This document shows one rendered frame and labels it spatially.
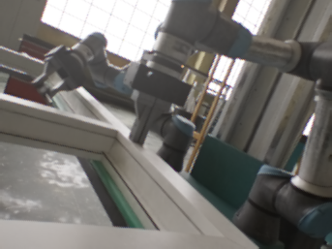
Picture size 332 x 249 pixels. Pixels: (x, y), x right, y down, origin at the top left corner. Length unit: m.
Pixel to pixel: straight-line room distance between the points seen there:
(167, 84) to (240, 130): 0.83
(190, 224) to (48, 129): 0.35
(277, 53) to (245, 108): 0.55
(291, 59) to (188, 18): 0.43
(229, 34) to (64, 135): 0.39
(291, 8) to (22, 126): 1.20
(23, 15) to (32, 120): 7.28
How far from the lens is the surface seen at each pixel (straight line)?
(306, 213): 0.95
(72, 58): 1.00
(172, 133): 1.34
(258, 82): 1.40
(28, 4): 7.89
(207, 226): 0.39
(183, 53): 0.59
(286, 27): 1.45
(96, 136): 0.65
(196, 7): 0.60
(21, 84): 4.43
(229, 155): 1.30
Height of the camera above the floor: 1.07
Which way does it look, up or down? 5 degrees down
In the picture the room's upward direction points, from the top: 22 degrees clockwise
